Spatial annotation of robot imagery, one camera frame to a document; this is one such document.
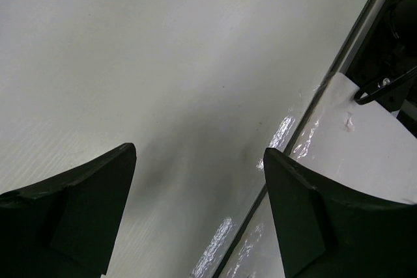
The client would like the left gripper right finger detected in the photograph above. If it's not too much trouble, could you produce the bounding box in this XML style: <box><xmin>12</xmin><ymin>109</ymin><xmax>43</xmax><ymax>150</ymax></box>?
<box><xmin>263</xmin><ymin>148</ymin><xmax>416</xmax><ymax>277</ymax></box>

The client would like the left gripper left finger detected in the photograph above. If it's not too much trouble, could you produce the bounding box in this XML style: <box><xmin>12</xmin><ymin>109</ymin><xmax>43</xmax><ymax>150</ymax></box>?
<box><xmin>1</xmin><ymin>143</ymin><xmax>136</xmax><ymax>277</ymax></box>

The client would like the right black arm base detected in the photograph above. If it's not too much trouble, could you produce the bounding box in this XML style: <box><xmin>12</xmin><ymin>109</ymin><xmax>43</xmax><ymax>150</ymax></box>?
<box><xmin>347</xmin><ymin>0</ymin><xmax>416</xmax><ymax>134</ymax></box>

